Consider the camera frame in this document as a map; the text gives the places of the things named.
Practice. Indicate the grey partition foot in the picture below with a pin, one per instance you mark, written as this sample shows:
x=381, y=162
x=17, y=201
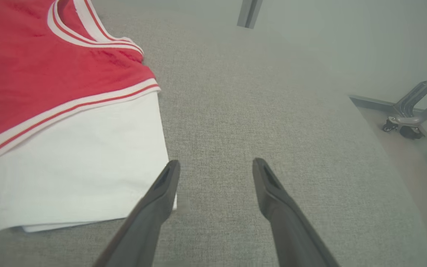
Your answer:
x=250, y=13

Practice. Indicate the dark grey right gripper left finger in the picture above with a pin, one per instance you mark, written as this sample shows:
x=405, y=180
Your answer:
x=150, y=222

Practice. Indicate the black caster wheel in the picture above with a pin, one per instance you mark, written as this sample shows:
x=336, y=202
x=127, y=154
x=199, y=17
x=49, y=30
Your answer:
x=410, y=131

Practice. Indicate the red basketball jersey white sleeves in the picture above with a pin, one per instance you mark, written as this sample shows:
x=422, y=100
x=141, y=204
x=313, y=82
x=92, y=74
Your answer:
x=50, y=74

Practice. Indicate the grey metal caster leg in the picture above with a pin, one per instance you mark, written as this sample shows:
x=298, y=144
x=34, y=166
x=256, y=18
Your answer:
x=417, y=96

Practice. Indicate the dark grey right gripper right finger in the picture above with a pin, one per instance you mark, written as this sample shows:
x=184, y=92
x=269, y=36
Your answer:
x=291, y=230

